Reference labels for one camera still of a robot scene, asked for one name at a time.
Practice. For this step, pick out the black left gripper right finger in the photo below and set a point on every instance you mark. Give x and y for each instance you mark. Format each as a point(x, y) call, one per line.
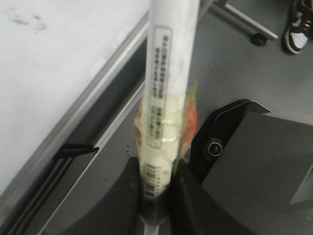
point(192, 211)

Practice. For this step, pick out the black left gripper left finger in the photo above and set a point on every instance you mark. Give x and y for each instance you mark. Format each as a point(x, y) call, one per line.
point(116, 213)

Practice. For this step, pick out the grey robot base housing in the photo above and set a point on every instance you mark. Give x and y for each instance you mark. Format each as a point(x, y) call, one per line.
point(257, 166)

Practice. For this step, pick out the white whiteboard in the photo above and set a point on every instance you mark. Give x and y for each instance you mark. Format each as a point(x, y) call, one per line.
point(49, 51)

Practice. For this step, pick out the grey aluminium marker tray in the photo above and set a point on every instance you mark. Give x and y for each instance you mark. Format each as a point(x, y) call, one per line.
point(13, 196)

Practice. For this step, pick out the grey stand leg with caster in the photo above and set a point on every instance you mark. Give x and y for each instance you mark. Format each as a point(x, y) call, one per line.
point(262, 35)

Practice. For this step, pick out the maroon white sneaker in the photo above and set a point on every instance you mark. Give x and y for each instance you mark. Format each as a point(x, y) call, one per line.
point(300, 27)

